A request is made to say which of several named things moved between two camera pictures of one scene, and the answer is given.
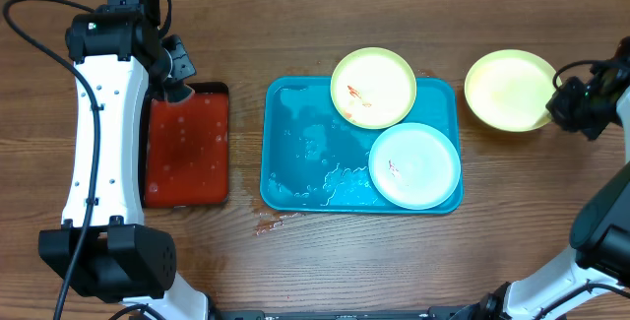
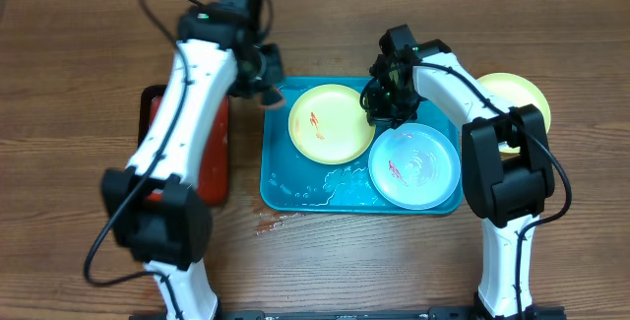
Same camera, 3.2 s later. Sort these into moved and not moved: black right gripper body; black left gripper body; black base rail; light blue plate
Moved: black right gripper body; black left gripper body
Not moved: light blue plate; black base rail
